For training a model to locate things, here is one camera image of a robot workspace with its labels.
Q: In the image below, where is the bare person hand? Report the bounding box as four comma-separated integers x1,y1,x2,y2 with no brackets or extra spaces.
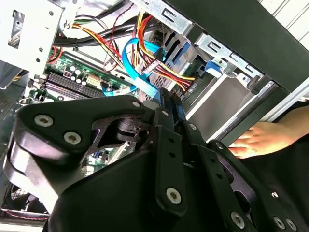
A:
228,113,305,160

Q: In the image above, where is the blue data wire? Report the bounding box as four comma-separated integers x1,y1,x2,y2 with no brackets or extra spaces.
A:
101,37,186,120

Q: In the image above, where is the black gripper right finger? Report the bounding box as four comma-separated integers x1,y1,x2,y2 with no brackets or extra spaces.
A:
169,93,304,232

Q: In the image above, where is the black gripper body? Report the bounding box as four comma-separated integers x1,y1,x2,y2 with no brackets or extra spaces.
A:
47,148,232,232

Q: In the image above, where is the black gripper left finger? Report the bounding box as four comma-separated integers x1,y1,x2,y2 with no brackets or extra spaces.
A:
2,88,189,217

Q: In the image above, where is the red yellow power wire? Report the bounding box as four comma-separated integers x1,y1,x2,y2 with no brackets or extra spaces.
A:
135,11,197,92

